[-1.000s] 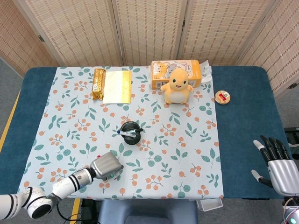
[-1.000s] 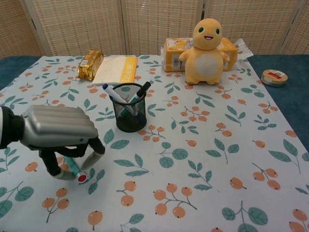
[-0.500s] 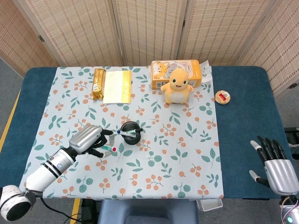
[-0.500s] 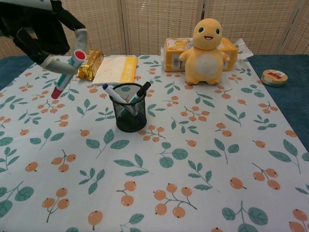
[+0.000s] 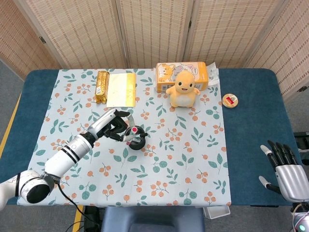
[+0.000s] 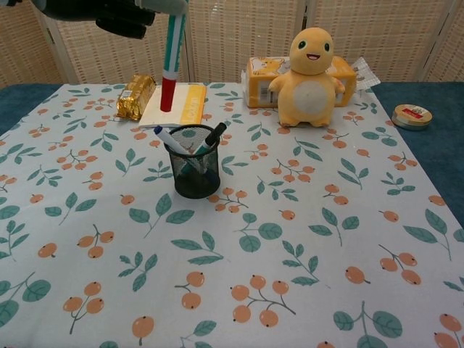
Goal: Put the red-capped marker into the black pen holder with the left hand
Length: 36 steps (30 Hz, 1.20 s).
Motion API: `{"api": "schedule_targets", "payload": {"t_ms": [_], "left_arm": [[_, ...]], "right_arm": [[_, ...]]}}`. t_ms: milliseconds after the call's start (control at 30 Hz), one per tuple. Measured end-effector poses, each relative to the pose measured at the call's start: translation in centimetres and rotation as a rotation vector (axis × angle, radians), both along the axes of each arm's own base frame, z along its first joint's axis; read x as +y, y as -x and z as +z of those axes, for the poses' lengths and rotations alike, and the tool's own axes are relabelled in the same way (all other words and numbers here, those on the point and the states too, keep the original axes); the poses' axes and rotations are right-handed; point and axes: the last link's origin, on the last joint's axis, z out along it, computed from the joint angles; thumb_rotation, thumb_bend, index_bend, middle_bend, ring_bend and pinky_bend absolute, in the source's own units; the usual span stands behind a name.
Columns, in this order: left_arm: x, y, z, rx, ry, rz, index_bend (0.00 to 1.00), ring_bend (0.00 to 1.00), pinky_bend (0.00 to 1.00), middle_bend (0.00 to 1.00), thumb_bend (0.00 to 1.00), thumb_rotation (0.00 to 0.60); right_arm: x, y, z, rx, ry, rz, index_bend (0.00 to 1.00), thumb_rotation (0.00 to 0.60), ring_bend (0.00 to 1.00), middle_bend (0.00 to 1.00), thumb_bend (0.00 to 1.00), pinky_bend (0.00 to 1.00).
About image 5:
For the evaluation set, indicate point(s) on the floral print tablecloth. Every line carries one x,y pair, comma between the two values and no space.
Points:
169,149

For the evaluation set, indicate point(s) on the round metal tin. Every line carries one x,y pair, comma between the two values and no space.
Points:
230,101

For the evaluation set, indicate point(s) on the yellow plush toy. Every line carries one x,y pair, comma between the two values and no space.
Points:
183,94

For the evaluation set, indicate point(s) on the black mesh pen holder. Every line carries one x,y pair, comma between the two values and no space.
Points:
137,146

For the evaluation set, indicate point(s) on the black-capped marker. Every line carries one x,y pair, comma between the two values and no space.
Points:
144,135

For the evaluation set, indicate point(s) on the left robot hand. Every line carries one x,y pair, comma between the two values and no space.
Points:
102,123

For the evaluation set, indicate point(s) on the white and yellow notepad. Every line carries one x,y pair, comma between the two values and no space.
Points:
120,90

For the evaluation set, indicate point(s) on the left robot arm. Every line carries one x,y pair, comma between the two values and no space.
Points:
65,157

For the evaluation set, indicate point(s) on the red-capped whiteboard marker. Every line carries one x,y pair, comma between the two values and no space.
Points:
134,130

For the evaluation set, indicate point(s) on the orange cat print tissue pack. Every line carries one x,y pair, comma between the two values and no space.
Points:
164,75

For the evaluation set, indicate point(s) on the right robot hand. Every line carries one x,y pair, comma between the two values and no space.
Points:
292,176

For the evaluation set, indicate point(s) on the gold foil snack package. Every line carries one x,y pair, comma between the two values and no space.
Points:
102,87

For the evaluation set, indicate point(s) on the black equipment block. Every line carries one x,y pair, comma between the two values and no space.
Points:
303,138

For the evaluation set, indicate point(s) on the dark blue padded seat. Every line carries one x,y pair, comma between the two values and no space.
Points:
152,221

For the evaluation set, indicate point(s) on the woven folding screen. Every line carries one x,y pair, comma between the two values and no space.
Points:
154,29

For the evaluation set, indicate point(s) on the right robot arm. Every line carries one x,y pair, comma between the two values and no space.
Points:
301,220

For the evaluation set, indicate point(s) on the small white box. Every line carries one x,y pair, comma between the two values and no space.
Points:
216,212

